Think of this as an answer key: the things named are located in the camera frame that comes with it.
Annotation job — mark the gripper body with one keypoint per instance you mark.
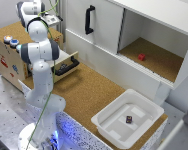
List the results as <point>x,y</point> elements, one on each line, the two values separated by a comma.
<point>53,20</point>

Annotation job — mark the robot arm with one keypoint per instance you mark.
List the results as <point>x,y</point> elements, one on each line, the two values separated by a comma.
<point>40,86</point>

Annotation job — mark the wooden drawer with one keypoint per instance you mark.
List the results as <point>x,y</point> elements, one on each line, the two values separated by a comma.
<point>68,57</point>

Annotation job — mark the wooden drawer box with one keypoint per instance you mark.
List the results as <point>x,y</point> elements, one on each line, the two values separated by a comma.
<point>7,66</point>

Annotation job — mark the pink block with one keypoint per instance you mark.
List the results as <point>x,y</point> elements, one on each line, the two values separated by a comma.
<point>141,57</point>

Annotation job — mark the purple block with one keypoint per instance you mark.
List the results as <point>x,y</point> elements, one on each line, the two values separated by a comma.
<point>129,119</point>

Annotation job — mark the green button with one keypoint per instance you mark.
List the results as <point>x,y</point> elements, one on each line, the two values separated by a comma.
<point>18,47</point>

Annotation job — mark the blue button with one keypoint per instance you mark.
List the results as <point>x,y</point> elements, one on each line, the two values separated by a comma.
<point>14,42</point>

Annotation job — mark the white sliding door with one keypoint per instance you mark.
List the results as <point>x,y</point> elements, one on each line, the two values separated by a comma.
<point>107,23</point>

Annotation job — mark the white cabinet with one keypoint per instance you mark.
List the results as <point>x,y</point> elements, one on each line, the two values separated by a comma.
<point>104,63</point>

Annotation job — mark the white plastic box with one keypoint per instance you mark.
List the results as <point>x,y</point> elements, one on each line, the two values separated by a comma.
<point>140,106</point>

